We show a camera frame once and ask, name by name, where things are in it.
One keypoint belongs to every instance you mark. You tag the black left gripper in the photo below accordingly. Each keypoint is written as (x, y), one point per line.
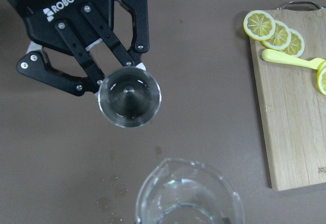
(40, 18)

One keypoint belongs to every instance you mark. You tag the yellow plastic knife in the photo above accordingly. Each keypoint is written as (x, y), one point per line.
(274, 56)

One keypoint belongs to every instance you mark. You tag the steel jigger measuring cup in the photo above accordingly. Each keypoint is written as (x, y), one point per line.
(129, 97)

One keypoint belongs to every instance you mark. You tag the wooden cutting board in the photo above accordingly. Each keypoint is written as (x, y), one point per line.
(293, 120)

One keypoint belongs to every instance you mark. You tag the lemon slice on knife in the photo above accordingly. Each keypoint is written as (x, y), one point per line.
(320, 78)

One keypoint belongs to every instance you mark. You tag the small clear glass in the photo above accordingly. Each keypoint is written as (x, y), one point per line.
(184, 191)

